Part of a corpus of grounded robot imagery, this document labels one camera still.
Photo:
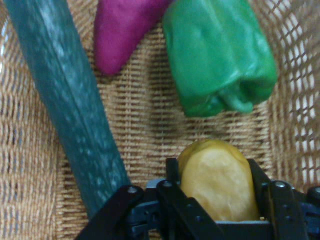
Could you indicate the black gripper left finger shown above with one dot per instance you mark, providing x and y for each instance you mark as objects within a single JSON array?
[{"x": 180, "y": 207}]

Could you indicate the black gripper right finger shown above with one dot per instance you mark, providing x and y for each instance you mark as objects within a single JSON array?
[{"x": 282, "y": 205}]

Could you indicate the yellow potato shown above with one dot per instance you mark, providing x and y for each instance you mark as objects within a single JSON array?
[{"x": 217, "y": 185}]

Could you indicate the woven wicker basket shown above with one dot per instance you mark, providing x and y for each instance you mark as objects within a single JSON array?
[{"x": 150, "y": 112}]

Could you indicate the dark green cucumber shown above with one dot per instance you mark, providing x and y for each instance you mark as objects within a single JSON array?
[{"x": 70, "y": 100}]

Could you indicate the green bell pepper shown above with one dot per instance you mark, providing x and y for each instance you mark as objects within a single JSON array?
[{"x": 215, "y": 57}]

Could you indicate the magenta eggplant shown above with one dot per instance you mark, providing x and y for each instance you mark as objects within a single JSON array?
[{"x": 120, "y": 32}]

